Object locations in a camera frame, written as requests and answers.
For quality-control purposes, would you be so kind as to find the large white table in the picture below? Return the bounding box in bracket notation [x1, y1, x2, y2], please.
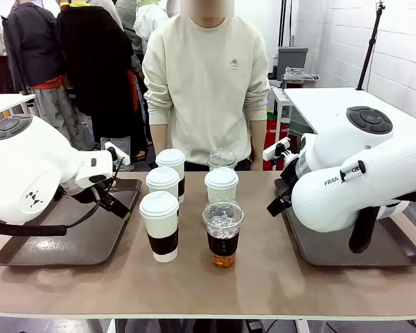
[284, 86, 416, 139]

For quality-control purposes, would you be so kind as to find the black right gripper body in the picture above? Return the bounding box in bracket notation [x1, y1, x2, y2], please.
[275, 155, 302, 197]

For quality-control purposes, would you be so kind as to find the person in cream sweater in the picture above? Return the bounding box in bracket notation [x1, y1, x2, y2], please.
[141, 0, 271, 173]

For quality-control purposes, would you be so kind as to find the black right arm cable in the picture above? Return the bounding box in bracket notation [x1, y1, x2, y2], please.
[348, 206, 381, 254]

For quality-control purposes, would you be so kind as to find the red crate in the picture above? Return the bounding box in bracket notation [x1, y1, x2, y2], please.
[265, 117, 288, 153]

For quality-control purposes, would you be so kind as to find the brown plastic serving tray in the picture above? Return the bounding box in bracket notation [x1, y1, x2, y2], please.
[273, 178, 416, 267]
[0, 178, 143, 267]

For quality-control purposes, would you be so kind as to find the clear iced tea cup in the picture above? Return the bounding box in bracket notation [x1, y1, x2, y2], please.
[207, 148, 237, 171]
[202, 198, 245, 268]

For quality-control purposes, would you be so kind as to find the white paper cup black sleeve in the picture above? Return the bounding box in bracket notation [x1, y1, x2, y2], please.
[155, 148, 187, 205]
[204, 166, 239, 202]
[139, 190, 180, 263]
[145, 166, 181, 200]

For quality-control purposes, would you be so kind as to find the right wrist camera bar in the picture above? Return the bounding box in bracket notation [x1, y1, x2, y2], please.
[262, 137, 292, 162]

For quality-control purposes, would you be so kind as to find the small white table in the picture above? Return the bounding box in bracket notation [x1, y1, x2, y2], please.
[0, 93, 37, 121]

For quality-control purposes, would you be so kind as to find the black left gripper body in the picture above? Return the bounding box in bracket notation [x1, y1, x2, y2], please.
[64, 185, 116, 209]

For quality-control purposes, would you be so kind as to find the person's right forearm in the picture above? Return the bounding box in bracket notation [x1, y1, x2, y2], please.
[149, 121, 174, 164]

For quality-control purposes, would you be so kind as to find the wire tray with items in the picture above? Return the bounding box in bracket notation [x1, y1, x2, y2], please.
[282, 67, 320, 84]

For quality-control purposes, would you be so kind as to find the person's left forearm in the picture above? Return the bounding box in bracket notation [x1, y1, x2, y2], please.
[250, 119, 266, 157]

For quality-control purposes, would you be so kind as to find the black tripod pole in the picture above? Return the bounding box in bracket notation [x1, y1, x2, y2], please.
[356, 1, 386, 92]

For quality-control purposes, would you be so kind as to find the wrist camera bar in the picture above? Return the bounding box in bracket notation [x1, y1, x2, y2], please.
[103, 140, 131, 167]
[262, 137, 292, 162]

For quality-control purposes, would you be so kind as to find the grey plastic box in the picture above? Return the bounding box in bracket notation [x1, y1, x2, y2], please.
[277, 46, 309, 70]

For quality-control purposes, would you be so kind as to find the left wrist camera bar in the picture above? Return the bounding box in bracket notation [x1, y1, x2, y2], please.
[103, 140, 131, 167]

